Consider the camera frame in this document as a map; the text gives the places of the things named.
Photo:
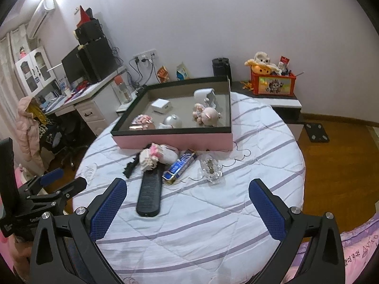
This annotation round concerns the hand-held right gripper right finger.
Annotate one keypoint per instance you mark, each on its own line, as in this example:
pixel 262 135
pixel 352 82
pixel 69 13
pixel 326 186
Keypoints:
pixel 268 213

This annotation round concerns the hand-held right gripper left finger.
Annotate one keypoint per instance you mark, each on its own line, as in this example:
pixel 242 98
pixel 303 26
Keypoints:
pixel 108 210

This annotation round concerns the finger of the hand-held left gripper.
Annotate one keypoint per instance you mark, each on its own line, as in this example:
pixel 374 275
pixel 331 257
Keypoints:
pixel 51 176
pixel 75 184

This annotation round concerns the rose gold metal cup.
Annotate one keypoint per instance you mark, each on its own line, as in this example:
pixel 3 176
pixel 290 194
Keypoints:
pixel 142 127

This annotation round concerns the pink block toy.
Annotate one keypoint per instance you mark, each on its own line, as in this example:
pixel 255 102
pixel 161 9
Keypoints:
pixel 142 119

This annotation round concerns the pink box with black rim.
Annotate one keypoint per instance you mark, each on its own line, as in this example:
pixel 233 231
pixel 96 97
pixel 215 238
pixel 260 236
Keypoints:
pixel 177 140

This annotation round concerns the white round figurine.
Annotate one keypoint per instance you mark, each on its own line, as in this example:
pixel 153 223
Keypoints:
pixel 174 120

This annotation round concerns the pink pig doll figurine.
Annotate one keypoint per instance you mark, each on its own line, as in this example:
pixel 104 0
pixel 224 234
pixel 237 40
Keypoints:
pixel 210 115

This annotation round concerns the white charger plug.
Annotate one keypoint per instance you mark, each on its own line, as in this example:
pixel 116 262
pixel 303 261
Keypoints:
pixel 161 105

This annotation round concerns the black office chair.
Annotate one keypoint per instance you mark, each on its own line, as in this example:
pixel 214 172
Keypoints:
pixel 59 137

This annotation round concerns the white striped quilt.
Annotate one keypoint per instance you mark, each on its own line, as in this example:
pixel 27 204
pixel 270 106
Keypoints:
pixel 231 198

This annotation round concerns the black remote control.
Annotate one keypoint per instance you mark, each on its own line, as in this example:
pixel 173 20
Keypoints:
pixel 149 195

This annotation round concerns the pink padded jacket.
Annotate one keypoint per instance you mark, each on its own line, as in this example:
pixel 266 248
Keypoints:
pixel 28 136

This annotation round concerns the black hair clip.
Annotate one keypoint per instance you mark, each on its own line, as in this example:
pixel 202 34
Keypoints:
pixel 131 165

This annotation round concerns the white pink brick figure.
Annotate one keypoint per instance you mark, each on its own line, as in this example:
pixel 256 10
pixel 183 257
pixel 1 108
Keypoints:
pixel 149 156

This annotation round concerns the clear glass bottle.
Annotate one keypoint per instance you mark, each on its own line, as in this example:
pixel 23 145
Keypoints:
pixel 211 170

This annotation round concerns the white desk with drawers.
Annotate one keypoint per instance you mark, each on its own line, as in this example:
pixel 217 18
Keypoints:
pixel 94 115

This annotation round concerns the blue foil packet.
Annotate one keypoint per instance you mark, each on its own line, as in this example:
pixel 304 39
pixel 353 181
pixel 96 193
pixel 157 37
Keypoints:
pixel 179 167

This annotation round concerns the low white side table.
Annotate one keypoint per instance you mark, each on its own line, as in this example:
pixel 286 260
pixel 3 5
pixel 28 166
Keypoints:
pixel 123 108

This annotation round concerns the black bathroom scale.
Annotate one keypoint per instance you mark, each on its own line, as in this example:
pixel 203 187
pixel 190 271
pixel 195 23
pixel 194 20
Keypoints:
pixel 316 131

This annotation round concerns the pink printed blanket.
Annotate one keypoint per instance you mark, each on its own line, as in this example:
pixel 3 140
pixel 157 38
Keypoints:
pixel 361 248

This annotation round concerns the water bottle with red cap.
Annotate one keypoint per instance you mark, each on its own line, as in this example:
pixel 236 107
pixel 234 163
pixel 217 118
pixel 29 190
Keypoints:
pixel 124 91

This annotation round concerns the white glass-door cabinet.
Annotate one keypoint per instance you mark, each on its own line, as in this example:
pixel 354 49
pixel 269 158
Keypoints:
pixel 29 71

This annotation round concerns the black computer monitor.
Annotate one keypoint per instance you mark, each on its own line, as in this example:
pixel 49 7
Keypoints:
pixel 71 68

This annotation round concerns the white black nightstand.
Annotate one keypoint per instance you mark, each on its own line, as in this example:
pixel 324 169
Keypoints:
pixel 284 103

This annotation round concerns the black computer tower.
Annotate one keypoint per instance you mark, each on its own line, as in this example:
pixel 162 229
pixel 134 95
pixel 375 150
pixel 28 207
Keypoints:
pixel 97 60

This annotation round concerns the small pink doll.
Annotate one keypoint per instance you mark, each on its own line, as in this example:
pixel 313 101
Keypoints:
pixel 22 52

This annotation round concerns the orange storage crate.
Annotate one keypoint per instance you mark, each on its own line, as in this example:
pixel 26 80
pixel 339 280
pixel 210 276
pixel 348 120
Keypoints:
pixel 272 85

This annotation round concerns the small orange toy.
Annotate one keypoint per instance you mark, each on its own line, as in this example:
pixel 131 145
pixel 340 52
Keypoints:
pixel 245 85

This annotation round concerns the orange snack bag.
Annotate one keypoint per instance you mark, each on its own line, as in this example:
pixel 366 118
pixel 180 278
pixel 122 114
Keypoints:
pixel 162 75

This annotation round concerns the cream plush toy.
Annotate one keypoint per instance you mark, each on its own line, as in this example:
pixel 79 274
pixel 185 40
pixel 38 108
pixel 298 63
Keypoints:
pixel 262 62

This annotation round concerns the black cylinder appliance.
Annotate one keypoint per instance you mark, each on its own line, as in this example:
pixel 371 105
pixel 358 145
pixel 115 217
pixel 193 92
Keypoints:
pixel 221 68

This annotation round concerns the red white card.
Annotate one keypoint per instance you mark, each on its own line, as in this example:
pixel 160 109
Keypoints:
pixel 284 61

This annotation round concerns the blue white snack bag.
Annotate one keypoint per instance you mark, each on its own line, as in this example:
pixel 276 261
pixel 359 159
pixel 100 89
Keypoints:
pixel 182 72

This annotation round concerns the white air conditioner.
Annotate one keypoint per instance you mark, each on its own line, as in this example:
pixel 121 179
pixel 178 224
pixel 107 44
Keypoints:
pixel 40 17

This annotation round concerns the red triangular item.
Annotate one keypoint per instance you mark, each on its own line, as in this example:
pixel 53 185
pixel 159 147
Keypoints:
pixel 83 16

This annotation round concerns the white wall socket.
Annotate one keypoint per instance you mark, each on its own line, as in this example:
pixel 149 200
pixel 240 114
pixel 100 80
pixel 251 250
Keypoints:
pixel 145 55

